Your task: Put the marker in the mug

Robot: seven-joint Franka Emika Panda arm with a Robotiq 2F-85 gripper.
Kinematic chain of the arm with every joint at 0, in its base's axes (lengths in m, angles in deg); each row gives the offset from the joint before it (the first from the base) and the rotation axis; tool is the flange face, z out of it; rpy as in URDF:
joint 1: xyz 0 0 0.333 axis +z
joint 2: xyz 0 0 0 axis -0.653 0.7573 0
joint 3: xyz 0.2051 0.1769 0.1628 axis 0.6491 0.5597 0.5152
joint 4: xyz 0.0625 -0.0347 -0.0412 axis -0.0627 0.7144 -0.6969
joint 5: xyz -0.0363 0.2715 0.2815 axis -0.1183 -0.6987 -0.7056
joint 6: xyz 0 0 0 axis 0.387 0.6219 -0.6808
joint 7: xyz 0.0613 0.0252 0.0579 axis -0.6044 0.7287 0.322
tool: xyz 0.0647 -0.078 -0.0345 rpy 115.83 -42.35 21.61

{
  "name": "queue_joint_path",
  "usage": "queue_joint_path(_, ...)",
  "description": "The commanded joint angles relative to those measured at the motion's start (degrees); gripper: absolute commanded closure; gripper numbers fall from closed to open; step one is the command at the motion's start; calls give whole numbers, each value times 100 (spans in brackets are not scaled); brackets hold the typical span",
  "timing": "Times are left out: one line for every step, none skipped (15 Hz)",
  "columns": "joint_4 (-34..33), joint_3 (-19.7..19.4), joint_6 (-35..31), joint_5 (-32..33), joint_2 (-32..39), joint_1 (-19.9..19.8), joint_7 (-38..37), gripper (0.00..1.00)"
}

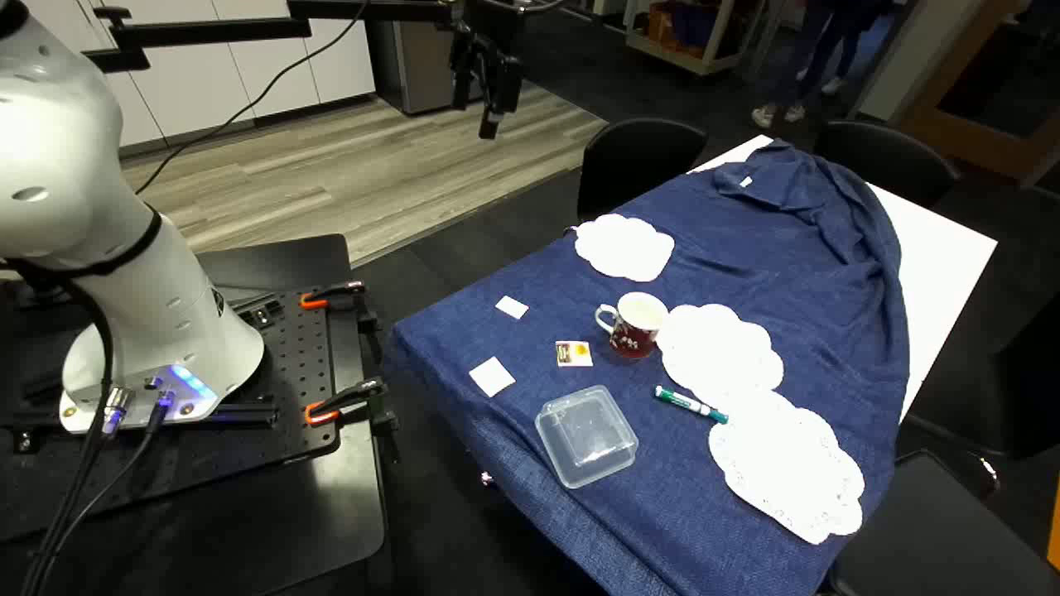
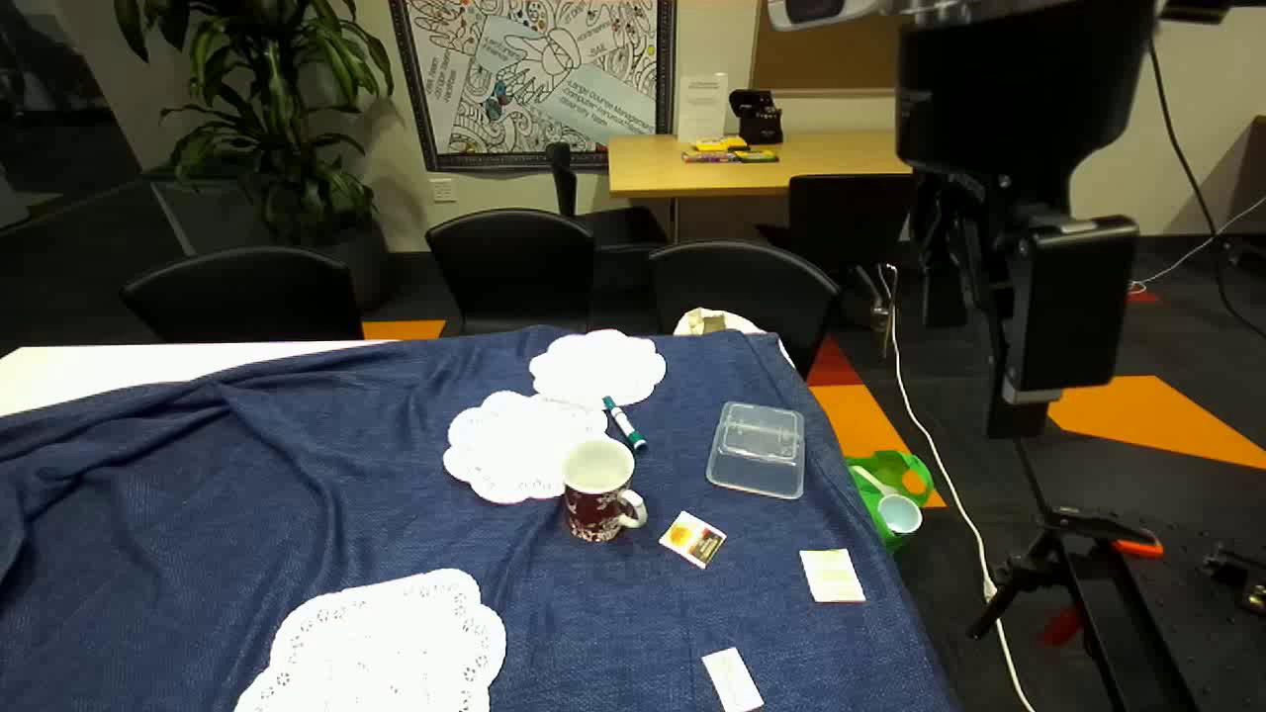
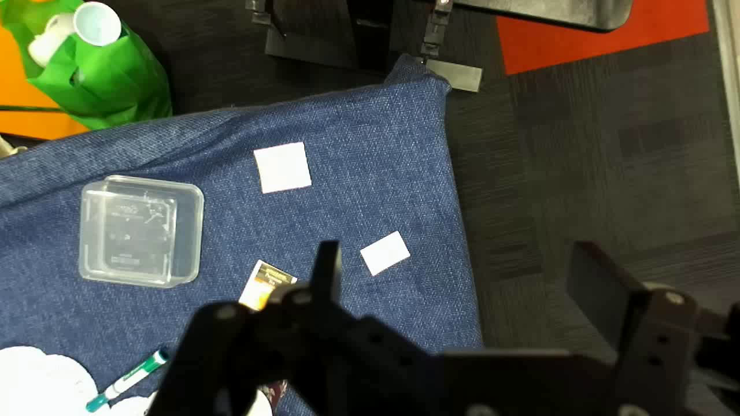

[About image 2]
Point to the clear plastic container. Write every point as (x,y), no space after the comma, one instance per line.
(757,451)

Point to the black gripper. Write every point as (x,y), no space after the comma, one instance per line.
(1075,309)

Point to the large white paper doily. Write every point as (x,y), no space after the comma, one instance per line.
(380,646)

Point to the green plastic bowl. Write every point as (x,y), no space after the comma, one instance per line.
(911,472)

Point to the white object behind cloth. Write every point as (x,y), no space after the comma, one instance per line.
(712,321)

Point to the dark red patterned mug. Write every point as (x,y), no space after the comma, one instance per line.
(595,508)

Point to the white printed packet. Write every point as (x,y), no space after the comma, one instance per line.
(732,682)

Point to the white marker with teal cap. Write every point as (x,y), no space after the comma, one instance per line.
(620,422)

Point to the cream sugar packet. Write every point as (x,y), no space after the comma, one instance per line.
(832,577)

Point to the brown cork board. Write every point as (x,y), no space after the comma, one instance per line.
(824,54)

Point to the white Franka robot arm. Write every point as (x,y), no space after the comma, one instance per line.
(1028,94)

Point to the dark blue cloth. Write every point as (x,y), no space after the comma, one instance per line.
(261,526)

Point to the black desk organiser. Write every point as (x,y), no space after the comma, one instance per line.
(757,118)

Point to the framed drawing board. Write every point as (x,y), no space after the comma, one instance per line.
(527,81)

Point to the white paper stand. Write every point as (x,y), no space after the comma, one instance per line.
(701,103)

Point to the small black device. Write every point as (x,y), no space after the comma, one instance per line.
(1238,581)

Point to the green potted plant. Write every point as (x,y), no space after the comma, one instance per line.
(261,81)

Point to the orange and white tea packet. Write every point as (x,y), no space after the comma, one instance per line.
(695,540)

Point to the yellow item on desk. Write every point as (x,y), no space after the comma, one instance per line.
(717,152)

